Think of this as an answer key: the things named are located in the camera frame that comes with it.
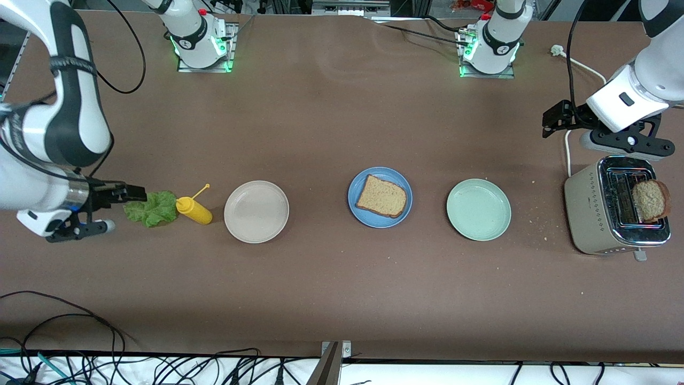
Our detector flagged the green lettuce leaf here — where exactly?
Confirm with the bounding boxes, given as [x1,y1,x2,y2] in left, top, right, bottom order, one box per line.
[124,190,178,228]

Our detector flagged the square brown bread slice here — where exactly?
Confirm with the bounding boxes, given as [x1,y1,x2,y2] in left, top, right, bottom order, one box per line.
[355,174,408,219]

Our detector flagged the green round plate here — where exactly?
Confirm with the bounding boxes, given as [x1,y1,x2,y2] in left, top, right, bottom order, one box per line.
[446,178,512,242]

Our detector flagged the beige round plate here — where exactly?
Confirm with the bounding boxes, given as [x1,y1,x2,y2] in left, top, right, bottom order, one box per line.
[224,180,290,244]

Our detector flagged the blue round plate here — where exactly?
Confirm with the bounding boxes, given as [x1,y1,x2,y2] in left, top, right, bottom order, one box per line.
[348,166,414,229]

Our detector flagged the yellow mustard squeeze bottle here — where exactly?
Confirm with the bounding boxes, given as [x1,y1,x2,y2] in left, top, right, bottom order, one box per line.
[175,184,213,225]

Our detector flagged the beige chrome toaster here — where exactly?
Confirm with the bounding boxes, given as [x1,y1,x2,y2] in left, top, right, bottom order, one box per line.
[564,155,672,263]

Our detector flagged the rounded brown bread slice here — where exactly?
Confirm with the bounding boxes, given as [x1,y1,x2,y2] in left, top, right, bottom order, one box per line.
[632,179,671,223]

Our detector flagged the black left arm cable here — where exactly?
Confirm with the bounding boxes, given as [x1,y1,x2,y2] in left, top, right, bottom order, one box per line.
[566,0,589,107]

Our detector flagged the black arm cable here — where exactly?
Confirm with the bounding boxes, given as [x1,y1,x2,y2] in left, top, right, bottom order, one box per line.
[0,0,146,182]
[566,0,589,107]

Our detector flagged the white toaster power cable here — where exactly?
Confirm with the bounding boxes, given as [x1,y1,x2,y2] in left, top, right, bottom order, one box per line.
[550,45,608,177]

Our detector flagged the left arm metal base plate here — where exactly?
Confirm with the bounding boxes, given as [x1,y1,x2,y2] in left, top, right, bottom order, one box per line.
[458,27,516,80]

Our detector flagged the black looping table cable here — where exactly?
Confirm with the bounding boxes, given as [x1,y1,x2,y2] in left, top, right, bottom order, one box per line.
[0,291,126,356]

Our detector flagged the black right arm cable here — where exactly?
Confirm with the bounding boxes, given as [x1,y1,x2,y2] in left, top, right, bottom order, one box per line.
[0,0,146,182]

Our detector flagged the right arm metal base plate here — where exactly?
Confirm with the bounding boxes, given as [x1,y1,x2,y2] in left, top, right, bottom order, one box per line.
[176,22,238,73]

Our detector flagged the black base supply cable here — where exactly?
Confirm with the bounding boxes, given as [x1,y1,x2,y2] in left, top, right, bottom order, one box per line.
[374,16,471,46]

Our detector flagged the aluminium frame profile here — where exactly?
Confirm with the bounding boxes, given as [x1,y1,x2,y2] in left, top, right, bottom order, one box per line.
[0,31,33,102]

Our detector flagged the teal cable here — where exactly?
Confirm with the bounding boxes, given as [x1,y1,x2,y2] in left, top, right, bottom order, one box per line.
[0,348,73,385]

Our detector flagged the tangled black cables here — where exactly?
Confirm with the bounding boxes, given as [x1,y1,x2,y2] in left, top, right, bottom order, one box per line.
[80,348,300,385]

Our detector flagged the metal table edge bracket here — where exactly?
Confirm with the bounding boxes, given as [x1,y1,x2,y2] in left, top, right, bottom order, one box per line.
[310,341,352,385]

